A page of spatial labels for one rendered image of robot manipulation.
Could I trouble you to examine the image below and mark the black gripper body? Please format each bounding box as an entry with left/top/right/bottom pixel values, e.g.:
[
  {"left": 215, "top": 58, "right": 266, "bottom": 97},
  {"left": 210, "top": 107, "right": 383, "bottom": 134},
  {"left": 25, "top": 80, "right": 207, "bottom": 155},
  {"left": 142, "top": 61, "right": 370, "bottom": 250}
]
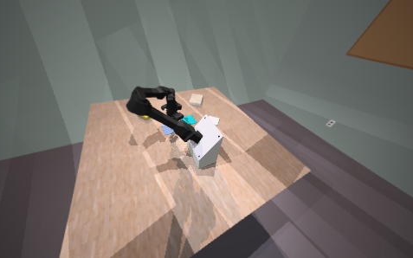
[{"left": 161, "top": 104, "right": 184, "bottom": 121}]

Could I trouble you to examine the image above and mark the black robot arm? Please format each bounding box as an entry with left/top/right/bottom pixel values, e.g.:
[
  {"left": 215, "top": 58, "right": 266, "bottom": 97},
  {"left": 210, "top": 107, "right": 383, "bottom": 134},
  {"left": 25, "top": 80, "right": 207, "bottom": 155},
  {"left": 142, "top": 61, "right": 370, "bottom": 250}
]
[{"left": 126, "top": 86, "right": 203, "bottom": 144}]

